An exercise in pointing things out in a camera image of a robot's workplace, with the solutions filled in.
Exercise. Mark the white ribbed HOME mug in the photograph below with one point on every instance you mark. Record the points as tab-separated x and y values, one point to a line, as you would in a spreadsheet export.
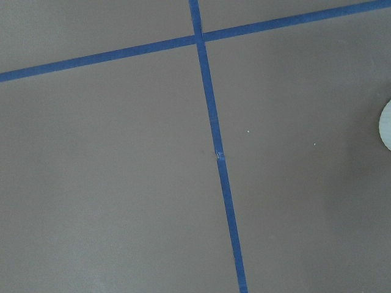
384	125

